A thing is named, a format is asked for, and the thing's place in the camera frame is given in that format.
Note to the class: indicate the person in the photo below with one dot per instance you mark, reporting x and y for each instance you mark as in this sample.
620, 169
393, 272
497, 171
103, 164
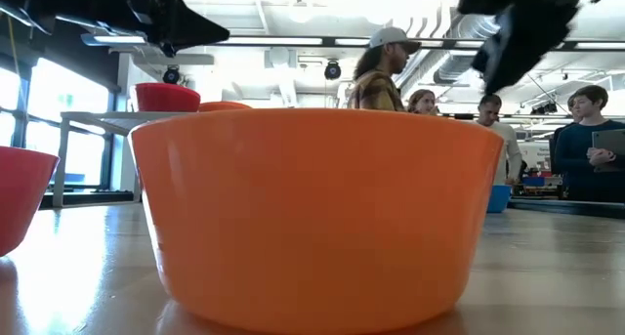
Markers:
508, 149
572, 108
376, 91
422, 102
576, 154

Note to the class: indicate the black round ceiling camera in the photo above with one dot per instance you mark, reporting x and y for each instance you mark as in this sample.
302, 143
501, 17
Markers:
171, 75
332, 70

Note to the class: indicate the blue plastic mini bowl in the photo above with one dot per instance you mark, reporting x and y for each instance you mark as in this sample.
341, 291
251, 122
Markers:
499, 198

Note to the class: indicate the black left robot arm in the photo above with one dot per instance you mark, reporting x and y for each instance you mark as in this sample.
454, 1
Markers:
49, 0

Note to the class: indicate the black stage light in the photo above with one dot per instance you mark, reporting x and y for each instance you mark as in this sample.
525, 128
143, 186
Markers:
544, 108

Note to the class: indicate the grey tablet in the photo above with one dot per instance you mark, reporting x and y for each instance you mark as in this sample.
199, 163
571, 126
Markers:
610, 144

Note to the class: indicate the silver ventilation duct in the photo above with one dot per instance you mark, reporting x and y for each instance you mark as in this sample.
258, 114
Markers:
454, 66

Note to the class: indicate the blue box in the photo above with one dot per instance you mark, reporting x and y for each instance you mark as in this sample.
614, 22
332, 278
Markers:
533, 181

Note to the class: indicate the red plastic mini bowl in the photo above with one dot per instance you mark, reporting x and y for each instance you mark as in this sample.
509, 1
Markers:
166, 98
22, 198

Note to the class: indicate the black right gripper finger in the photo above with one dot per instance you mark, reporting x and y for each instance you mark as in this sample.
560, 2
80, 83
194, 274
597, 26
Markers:
522, 42

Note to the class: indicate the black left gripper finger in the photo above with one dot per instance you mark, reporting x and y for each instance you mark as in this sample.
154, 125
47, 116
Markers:
185, 27

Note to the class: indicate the orange plastic mini bowl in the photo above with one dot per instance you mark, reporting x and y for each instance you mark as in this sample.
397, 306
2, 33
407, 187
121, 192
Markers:
220, 106
312, 218

